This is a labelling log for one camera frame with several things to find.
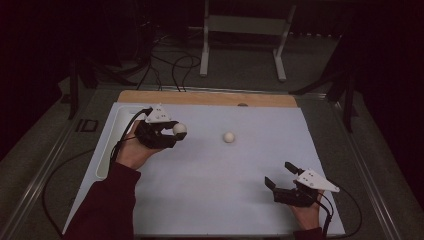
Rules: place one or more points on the white plastic bin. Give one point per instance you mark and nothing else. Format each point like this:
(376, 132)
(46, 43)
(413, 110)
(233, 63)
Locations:
(121, 115)

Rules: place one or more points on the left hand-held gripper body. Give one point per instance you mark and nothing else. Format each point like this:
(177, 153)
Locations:
(153, 136)

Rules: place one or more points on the grey metal desk frame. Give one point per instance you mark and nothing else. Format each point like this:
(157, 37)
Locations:
(246, 25)

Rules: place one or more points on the black metal stand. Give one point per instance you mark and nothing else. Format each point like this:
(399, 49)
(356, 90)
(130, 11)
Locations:
(83, 76)
(343, 86)

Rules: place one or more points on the white table mat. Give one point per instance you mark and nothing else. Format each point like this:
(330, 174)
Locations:
(216, 186)

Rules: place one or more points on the white egg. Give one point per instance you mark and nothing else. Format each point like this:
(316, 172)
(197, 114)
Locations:
(180, 128)
(229, 137)

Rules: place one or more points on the person's left hand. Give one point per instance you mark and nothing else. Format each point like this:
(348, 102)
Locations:
(133, 153)

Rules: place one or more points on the person's right hand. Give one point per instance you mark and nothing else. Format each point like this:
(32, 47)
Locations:
(310, 216)

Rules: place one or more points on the black square floor frame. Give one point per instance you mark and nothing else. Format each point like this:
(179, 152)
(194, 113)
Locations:
(87, 125)

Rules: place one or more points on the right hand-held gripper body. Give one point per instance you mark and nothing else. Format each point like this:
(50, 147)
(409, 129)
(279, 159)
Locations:
(296, 196)

